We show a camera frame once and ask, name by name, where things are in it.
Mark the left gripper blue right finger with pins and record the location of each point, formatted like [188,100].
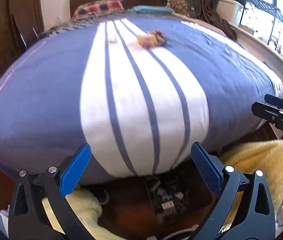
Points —
[210,168]

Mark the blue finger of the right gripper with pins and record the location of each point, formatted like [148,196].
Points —
[267,112]
[280,102]

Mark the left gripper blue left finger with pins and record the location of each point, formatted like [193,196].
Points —
[72,174]

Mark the brown candy wrapper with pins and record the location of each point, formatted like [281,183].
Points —
[161,39]

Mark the yellow fluffy rug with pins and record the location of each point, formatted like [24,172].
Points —
[251,196]

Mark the blue white striped bedspread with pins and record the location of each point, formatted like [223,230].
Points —
[140,109]

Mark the white storage bin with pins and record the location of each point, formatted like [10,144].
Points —
[231,11]

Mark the black metal rack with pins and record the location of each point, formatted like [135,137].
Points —
[265,19]

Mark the white crumpled tissue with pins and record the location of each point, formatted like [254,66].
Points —
[113,41]

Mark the patterned brown cushion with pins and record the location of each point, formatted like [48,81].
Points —
[183,7]

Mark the grey patterned blanket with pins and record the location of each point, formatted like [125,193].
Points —
[95,19]

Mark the teal folded pillow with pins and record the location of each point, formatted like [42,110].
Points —
[145,9]

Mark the plaid red blue pillow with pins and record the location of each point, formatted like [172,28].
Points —
[98,8]

